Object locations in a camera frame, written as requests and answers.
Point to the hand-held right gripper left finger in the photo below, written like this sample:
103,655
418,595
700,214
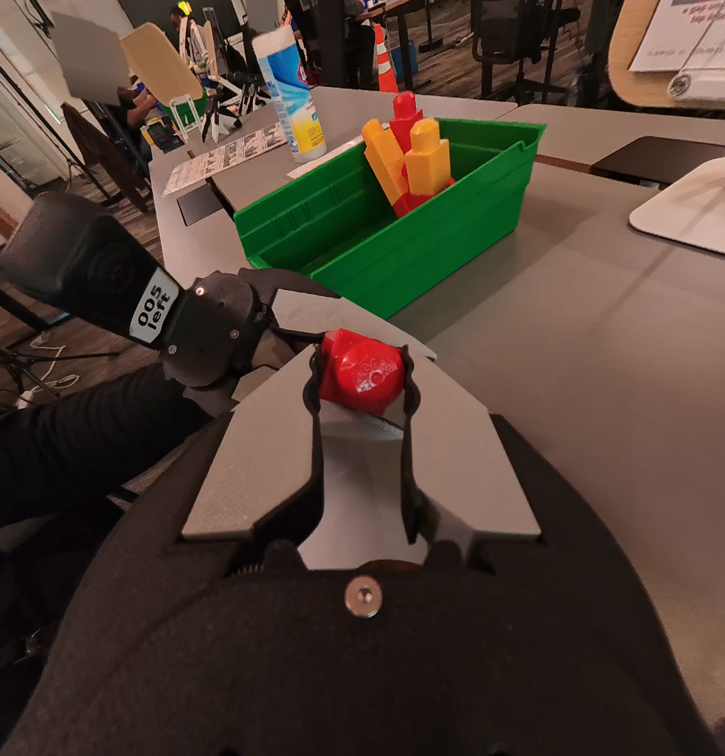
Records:
250,473

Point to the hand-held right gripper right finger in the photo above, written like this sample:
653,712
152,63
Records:
469,473

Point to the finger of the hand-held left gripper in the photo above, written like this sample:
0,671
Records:
327,311
259,383

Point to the red mega block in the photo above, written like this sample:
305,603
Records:
406,118
412,203
360,372

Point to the yellow mega block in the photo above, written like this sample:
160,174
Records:
431,160
380,142
392,183

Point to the person's left forearm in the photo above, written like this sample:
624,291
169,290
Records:
91,443

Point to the green plastic bin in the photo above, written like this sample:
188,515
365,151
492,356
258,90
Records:
339,254

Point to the black flat panel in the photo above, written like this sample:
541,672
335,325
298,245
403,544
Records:
201,203

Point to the printed paper sheet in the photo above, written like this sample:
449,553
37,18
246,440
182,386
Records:
227,157

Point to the blue white wipes canister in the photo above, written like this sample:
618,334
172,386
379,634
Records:
289,95

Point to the orange traffic cone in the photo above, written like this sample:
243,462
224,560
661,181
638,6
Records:
387,59

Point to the black office chair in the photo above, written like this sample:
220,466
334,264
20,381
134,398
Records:
510,47

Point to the wooden document stand white base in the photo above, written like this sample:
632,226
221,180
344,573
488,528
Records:
693,213

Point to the laminated instruction sheet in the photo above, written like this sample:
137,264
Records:
693,30

